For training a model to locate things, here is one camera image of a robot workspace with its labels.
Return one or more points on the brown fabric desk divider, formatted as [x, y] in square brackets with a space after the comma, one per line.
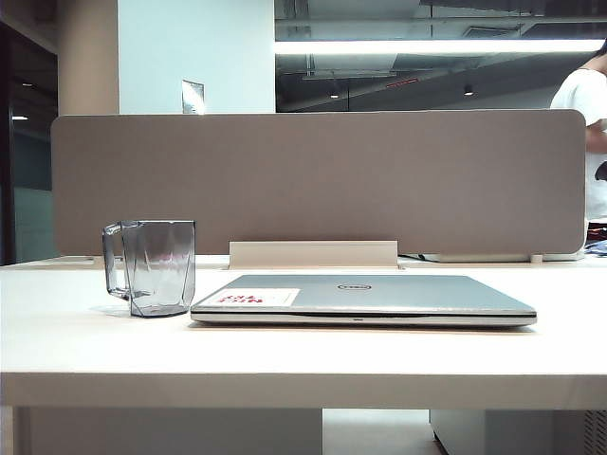
[332, 180]

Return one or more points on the person in white t-shirt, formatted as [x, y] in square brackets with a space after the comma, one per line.
[578, 95]

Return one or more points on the transparent grey plastic mug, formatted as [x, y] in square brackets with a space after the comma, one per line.
[161, 275]

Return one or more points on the silver closed laptop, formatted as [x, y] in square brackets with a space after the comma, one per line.
[427, 298]

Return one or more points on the blue cloth pile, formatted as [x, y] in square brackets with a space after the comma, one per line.
[598, 246]

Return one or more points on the beige desk support panel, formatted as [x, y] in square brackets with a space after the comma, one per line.
[166, 431]

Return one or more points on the white red laptop sticker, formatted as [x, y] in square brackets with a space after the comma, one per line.
[284, 296]

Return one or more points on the white flat device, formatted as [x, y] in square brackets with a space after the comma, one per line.
[474, 258]

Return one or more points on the red ceiling sign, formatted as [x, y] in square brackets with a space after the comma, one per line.
[402, 83]

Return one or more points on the small wall poster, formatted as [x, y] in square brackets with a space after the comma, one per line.
[192, 97]

